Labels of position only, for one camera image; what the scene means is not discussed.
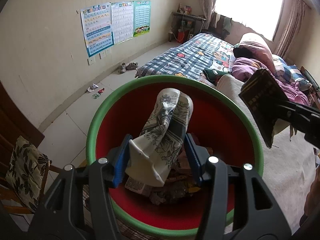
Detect grey patterned paper bag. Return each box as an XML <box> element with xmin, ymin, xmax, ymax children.
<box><xmin>125</xmin><ymin>88</ymin><xmax>193</xmax><ymax>187</ymax></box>

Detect dark brown gold packet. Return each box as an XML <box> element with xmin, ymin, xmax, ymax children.
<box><xmin>238</xmin><ymin>68</ymin><xmax>292</xmax><ymax>149</ymax></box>

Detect orange snack bag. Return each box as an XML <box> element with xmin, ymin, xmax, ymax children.
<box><xmin>149</xmin><ymin>146</ymin><xmax>201</xmax><ymax>206</ymax></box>

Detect grey towel mat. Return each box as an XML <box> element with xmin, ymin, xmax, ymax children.
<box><xmin>217</xmin><ymin>74</ymin><xmax>316</xmax><ymax>232</ymax></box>

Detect red bin with green rim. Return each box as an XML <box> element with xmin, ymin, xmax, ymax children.
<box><xmin>85</xmin><ymin>74</ymin><xmax>264</xmax><ymax>238</ymax></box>

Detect blue plaid pillow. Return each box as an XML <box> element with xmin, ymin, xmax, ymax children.
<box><xmin>272</xmin><ymin>54</ymin><xmax>312</xmax><ymax>91</ymax></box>

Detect litter scraps on floor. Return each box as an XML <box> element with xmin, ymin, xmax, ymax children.
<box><xmin>86</xmin><ymin>83</ymin><xmax>105</xmax><ymax>99</ymax></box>

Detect purple floral quilt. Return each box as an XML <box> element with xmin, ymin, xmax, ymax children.
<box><xmin>232</xmin><ymin>57</ymin><xmax>310</xmax><ymax>106</ymax></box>

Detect green plush toy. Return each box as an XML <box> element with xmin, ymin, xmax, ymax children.
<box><xmin>203</xmin><ymin>68</ymin><xmax>228</xmax><ymax>85</ymax></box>

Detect pair of shoes on floor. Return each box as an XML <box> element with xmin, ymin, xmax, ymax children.
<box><xmin>118</xmin><ymin>62</ymin><xmax>138</xmax><ymax>74</ymax></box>

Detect pink pillow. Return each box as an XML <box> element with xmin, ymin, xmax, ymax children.
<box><xmin>233</xmin><ymin>33</ymin><xmax>276</xmax><ymax>73</ymax></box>

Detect floral cushion wooden chair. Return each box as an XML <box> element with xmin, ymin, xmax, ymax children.
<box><xmin>0</xmin><ymin>109</ymin><xmax>63</xmax><ymax>215</ymax></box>

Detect blue plaid cartoon bedsheet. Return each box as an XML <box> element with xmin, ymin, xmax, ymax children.
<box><xmin>136</xmin><ymin>33</ymin><xmax>235</xmax><ymax>80</ymax></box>

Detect dark brown wooden door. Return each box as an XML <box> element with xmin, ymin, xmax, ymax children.
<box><xmin>0</xmin><ymin>83</ymin><xmax>44</xmax><ymax>156</ymax></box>

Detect bright curtained window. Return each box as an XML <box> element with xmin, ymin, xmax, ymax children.
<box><xmin>214</xmin><ymin>0</ymin><xmax>284</xmax><ymax>41</ymax></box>

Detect small cluttered side table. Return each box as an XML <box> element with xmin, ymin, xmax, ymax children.
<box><xmin>168</xmin><ymin>3</ymin><xmax>207</xmax><ymax>44</ymax></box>

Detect blue alphabet wall poster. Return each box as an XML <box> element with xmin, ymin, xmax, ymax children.
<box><xmin>80</xmin><ymin>2</ymin><xmax>114</xmax><ymax>57</ymax></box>

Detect white chart wall poster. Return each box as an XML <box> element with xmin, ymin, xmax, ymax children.
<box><xmin>111</xmin><ymin>1</ymin><xmax>134</xmax><ymax>44</ymax></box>

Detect teal number wall poster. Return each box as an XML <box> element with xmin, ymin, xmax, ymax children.
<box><xmin>133</xmin><ymin>0</ymin><xmax>151</xmax><ymax>37</ymax></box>

